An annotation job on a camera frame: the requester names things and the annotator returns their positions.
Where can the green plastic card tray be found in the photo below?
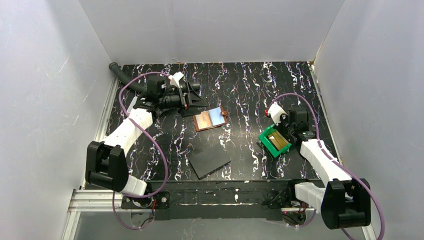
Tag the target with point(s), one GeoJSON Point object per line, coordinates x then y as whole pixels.
{"type": "Point", "coordinates": [268, 145]}

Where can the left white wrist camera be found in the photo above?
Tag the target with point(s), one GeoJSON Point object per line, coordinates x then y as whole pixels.
{"type": "Point", "coordinates": [174, 80]}

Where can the cards in green tray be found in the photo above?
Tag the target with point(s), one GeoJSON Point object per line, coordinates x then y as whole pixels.
{"type": "Point", "coordinates": [278, 141]}

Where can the gold credit card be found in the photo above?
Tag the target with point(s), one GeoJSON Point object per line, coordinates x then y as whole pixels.
{"type": "Point", "coordinates": [202, 121]}

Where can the black foam block front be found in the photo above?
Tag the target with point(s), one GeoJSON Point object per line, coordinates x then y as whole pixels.
{"type": "Point", "coordinates": [209, 160]}

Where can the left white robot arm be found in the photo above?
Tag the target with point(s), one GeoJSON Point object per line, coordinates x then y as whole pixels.
{"type": "Point", "coordinates": [106, 163]}

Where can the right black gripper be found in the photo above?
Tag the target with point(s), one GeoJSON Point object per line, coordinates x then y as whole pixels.
{"type": "Point", "coordinates": [287, 131]}

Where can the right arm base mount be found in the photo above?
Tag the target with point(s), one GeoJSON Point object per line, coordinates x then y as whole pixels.
{"type": "Point", "coordinates": [294, 212]}

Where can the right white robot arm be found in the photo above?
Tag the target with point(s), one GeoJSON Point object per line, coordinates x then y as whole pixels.
{"type": "Point", "coordinates": [343, 202]}

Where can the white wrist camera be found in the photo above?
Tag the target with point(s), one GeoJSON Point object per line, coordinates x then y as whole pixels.
{"type": "Point", "coordinates": [276, 113]}
{"type": "Point", "coordinates": [174, 80]}

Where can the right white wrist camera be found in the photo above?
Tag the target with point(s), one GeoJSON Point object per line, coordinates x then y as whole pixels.
{"type": "Point", "coordinates": [276, 113]}

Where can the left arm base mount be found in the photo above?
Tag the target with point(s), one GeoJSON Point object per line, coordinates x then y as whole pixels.
{"type": "Point", "coordinates": [149, 205]}

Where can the white plastic box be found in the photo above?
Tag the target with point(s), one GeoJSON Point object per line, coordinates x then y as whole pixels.
{"type": "Point", "coordinates": [132, 104]}

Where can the brown leather card holder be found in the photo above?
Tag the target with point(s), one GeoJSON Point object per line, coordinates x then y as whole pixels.
{"type": "Point", "coordinates": [224, 112]}

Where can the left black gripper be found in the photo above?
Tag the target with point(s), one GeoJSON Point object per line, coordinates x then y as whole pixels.
{"type": "Point", "coordinates": [185, 99]}

